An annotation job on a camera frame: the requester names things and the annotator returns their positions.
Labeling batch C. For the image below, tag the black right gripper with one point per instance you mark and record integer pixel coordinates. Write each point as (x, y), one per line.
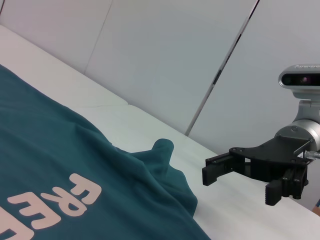
(287, 155)

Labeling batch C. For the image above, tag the teal FREE print t-shirt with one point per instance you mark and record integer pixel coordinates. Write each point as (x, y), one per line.
(75, 150)

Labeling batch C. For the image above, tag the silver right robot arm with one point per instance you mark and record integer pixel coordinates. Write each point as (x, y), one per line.
(305, 130)

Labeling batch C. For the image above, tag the blurry blue background object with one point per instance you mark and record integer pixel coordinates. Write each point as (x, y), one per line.
(317, 207)

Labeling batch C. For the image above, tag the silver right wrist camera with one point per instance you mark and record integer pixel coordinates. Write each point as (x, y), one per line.
(300, 80)

